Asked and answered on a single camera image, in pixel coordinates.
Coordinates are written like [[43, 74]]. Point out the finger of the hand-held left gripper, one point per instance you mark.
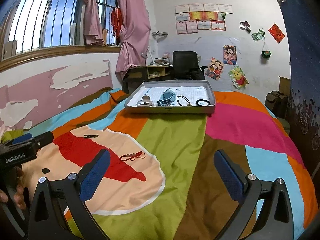
[[22, 138], [43, 140]]

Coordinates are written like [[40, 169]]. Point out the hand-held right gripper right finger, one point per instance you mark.
[[228, 177]]

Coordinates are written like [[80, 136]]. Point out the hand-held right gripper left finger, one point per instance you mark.
[[93, 177]]

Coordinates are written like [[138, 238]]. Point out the grey tray with grid paper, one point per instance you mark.
[[170, 110]]

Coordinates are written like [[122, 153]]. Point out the blue wristwatch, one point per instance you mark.
[[168, 95]]

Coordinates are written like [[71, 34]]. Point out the person's left hand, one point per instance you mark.
[[20, 195]]

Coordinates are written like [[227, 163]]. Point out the small black oval item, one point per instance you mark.
[[45, 170]]

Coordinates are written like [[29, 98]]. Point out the black hair clip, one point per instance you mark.
[[90, 136]]

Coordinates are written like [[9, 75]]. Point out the colourful patchwork blanket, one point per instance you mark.
[[175, 142]]

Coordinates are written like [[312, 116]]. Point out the brown bag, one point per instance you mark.
[[276, 103]]

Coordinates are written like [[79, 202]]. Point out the wooden window sill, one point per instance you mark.
[[62, 53]]

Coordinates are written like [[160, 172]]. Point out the wooden board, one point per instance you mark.
[[284, 85]]

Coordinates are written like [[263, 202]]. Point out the black jacket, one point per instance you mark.
[[197, 73]]

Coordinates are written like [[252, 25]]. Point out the wooden desk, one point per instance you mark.
[[135, 72]]

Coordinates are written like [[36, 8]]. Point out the black office chair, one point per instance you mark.
[[184, 63]]

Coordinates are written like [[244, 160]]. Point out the barred window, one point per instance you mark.
[[50, 17]]

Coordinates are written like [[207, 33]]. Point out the green hanging pouch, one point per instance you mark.
[[266, 55]]

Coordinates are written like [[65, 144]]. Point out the short pink curtain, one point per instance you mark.
[[91, 17]]

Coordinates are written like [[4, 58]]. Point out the dark blue printed cloth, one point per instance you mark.
[[302, 67]]

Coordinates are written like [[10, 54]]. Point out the white desk lamp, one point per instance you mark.
[[149, 56]]

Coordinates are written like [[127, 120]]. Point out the red hanging ornament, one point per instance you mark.
[[116, 22]]

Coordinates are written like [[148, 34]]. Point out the long pink curtain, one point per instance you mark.
[[132, 30]]

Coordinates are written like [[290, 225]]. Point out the yellow bear wall poster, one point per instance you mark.
[[238, 77]]

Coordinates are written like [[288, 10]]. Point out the cartoon family wall poster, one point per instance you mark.
[[215, 68]]

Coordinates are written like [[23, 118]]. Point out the cartoon boy wall poster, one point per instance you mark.
[[230, 55]]

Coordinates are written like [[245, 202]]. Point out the green wall picture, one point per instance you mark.
[[258, 35]]

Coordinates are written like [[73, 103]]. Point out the red paper wall card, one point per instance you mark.
[[276, 33]]

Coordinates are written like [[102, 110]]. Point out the dark silver wall picture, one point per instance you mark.
[[245, 25]]

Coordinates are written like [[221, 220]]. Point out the metal wall rack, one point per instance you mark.
[[159, 33]]

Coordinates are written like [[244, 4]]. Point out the group of wall certificates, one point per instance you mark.
[[202, 18]]

